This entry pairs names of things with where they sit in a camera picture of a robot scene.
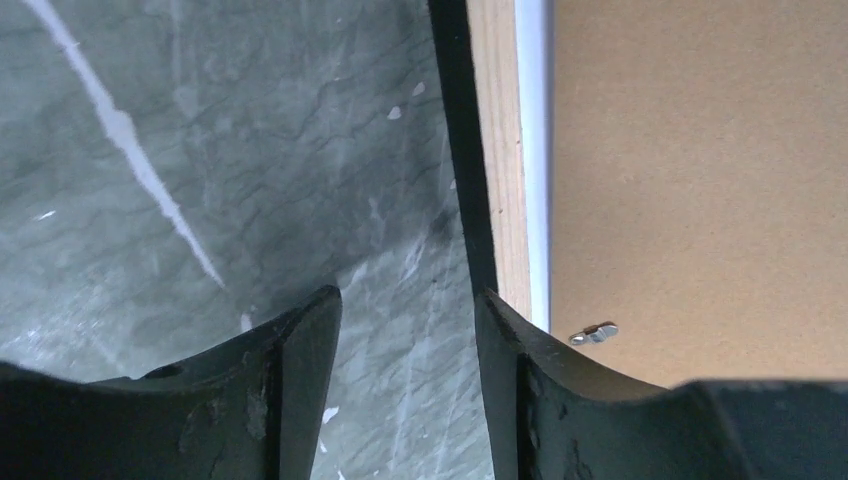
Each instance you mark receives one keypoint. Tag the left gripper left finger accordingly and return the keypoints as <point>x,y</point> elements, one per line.
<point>249,408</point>

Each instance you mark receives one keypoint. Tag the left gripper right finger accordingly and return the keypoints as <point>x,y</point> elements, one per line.
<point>553,413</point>

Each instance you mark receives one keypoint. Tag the brown backing board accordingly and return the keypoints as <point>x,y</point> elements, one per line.
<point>700,186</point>

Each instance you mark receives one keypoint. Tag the picture frame black and wood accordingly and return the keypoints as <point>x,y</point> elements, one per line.
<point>476,52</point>

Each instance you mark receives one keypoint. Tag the landscape photo print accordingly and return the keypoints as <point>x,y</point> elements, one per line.
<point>534,39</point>

